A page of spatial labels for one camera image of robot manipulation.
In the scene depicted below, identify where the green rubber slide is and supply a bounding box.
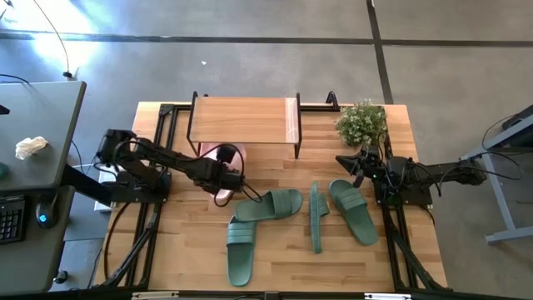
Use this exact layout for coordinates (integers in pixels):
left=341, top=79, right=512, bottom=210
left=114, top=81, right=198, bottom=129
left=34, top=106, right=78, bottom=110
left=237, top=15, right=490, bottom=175
left=327, top=178, right=380, bottom=247
left=308, top=179, right=331, bottom=255
left=234, top=188, right=304, bottom=223
left=226, top=218, right=258, bottom=288

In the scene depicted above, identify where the crumpled white tissue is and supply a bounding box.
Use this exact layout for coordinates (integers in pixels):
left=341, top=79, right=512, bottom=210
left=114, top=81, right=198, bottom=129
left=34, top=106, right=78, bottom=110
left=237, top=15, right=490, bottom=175
left=15, top=135, right=49, bottom=161

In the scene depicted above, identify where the grey metal table frame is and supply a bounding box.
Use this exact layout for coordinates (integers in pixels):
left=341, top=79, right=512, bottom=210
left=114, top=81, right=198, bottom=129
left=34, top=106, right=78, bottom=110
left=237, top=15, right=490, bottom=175
left=459, top=103, right=533, bottom=246

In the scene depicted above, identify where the small green potted plant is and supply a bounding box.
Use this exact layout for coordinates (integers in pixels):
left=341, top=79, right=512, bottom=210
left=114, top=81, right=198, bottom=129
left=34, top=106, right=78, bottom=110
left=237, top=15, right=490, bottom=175
left=334, top=98, right=389, bottom=150

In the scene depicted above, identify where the thin black floor cable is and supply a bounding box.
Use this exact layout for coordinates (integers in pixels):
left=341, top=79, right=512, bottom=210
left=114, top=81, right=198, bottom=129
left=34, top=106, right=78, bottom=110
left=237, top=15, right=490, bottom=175
left=32, top=0, right=74, bottom=81

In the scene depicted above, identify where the dark grey desk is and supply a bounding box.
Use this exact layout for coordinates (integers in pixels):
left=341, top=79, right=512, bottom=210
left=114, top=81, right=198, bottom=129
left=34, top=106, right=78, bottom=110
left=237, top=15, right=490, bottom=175
left=0, top=185, right=77, bottom=295

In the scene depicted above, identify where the black flat device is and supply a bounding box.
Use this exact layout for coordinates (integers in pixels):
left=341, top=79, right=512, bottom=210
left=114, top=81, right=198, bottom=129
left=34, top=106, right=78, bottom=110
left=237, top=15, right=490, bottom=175
left=501, top=103, right=533, bottom=131

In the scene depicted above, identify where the silver bracket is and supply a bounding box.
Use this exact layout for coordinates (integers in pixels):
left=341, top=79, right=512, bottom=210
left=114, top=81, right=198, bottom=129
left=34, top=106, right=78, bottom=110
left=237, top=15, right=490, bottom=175
left=364, top=292, right=413, bottom=300
left=131, top=291, right=181, bottom=300

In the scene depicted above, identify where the black computer mouse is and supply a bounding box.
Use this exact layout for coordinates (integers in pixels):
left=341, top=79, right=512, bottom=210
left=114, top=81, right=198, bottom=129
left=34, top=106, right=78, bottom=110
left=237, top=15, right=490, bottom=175
left=34, top=192, right=60, bottom=230

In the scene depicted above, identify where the wooden shelf with black frame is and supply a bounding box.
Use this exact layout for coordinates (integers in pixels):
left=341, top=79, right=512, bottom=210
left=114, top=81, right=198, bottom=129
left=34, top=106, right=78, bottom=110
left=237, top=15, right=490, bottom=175
left=186, top=90, right=303, bottom=161

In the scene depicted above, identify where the black curved cable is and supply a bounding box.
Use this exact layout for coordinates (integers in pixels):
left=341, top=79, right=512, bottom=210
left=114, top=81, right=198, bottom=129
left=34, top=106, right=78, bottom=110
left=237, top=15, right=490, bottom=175
left=102, top=202, right=131, bottom=281

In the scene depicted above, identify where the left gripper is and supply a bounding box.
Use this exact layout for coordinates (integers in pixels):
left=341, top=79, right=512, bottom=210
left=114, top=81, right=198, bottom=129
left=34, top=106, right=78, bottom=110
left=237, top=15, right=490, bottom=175
left=199, top=144, right=264, bottom=204

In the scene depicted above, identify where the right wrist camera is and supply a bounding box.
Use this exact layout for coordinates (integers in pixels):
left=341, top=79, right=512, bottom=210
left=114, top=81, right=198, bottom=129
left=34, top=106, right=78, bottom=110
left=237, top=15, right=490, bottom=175
left=364, top=160, right=382, bottom=181

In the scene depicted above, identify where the black keyboard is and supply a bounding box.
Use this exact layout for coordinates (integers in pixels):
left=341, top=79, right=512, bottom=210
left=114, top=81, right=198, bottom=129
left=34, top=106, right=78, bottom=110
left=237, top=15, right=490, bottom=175
left=0, top=195, right=27, bottom=246

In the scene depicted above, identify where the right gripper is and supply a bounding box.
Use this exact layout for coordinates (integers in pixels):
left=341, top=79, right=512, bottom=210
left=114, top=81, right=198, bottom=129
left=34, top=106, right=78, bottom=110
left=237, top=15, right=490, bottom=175
left=335, top=145, right=391, bottom=189

